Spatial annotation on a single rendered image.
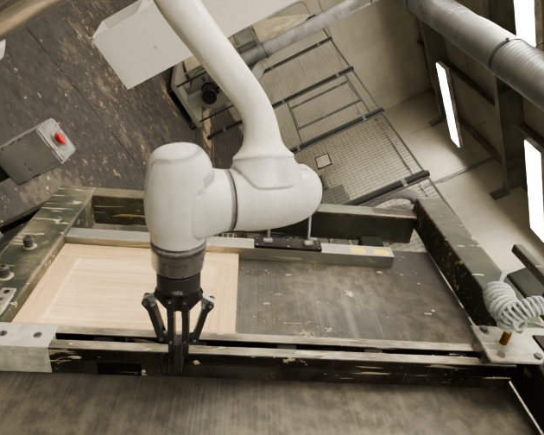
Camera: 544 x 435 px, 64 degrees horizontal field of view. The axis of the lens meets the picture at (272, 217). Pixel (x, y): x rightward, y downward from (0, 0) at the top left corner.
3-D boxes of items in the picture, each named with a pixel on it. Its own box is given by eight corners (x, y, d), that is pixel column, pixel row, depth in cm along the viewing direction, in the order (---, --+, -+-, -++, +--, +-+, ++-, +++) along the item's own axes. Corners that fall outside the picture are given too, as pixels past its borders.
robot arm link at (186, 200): (149, 259, 65) (234, 249, 70) (145, 161, 58) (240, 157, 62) (142, 223, 74) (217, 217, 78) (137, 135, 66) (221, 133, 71)
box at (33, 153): (7, 141, 138) (53, 116, 135) (32, 172, 144) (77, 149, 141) (-13, 154, 128) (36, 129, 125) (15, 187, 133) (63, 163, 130)
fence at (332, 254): (72, 238, 128) (71, 227, 126) (387, 258, 136) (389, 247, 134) (66, 248, 124) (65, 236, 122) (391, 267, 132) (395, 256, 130)
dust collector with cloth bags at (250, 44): (169, 54, 681) (298, -15, 642) (193, 91, 724) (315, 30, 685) (163, 90, 576) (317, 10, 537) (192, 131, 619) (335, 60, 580)
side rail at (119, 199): (100, 215, 153) (97, 186, 147) (404, 235, 162) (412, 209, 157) (95, 223, 147) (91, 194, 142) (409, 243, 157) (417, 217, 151)
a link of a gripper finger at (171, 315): (174, 299, 75) (166, 299, 75) (173, 348, 80) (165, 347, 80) (178, 286, 78) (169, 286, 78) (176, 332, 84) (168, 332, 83)
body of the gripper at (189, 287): (148, 277, 70) (150, 321, 75) (201, 280, 71) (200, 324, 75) (157, 252, 77) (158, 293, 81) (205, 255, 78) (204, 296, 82)
